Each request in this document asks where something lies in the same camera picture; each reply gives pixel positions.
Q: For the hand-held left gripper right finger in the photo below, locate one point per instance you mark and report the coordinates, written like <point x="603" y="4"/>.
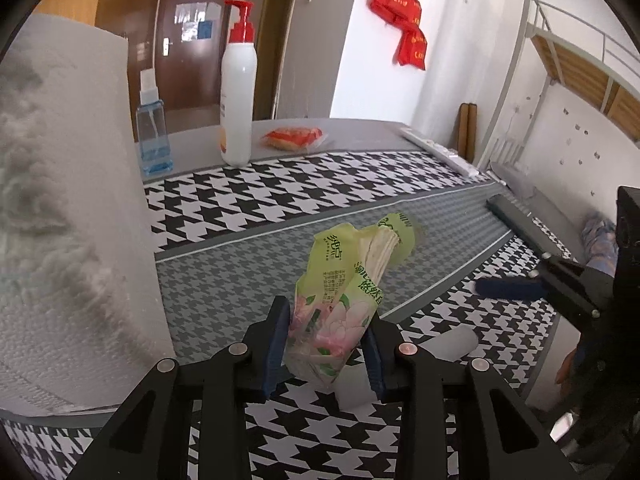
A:
<point x="372" y="360"/>

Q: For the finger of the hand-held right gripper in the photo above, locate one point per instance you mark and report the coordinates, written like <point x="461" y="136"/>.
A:
<point x="510" y="287"/>
<point x="580" y="280"/>

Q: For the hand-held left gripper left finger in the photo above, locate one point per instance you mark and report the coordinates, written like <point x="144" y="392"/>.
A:
<point x="277" y="355"/>

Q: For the green tissue packet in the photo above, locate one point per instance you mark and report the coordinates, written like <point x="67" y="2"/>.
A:
<point x="340" y="280"/>

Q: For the white paper towel roll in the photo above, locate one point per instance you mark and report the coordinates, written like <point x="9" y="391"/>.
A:
<point x="75" y="185"/>

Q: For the person's right hand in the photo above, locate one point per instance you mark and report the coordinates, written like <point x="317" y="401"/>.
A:
<point x="567" y="367"/>

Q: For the blue floral cloth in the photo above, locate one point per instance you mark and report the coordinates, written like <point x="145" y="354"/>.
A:
<point x="600" y="245"/>

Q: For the black flat device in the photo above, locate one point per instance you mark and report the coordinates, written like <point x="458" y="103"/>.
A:
<point x="520" y="225"/>

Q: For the white face mask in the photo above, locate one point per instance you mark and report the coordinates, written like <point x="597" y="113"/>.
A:
<point x="455" y="345"/>

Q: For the white power strip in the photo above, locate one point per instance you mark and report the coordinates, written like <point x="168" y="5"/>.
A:
<point x="440" y="150"/>

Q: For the wooden planks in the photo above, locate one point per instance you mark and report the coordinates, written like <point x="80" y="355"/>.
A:
<point x="467" y="132"/>

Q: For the houndstooth blanket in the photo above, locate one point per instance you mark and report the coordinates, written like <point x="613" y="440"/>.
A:
<point x="300" y="190"/>

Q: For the metal bunk bed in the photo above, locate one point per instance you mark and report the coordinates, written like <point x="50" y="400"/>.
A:
<point x="565" y="65"/>

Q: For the red snack packet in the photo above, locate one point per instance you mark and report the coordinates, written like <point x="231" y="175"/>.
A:
<point x="292" y="137"/>

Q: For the blue spray bottle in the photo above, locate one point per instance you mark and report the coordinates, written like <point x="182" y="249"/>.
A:
<point x="152" y="130"/>

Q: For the red cloth bag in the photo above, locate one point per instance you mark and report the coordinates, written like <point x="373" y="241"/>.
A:
<point x="395" y="2"/>
<point x="412" y="47"/>

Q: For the white red pump bottle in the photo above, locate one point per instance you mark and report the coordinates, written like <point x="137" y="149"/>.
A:
<point x="239" y="90"/>

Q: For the brown door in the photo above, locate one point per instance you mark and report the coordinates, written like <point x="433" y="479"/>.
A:
<point x="200" y="70"/>

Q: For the brown door frame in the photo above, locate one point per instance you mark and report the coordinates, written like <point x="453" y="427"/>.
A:
<point x="272" y="60"/>

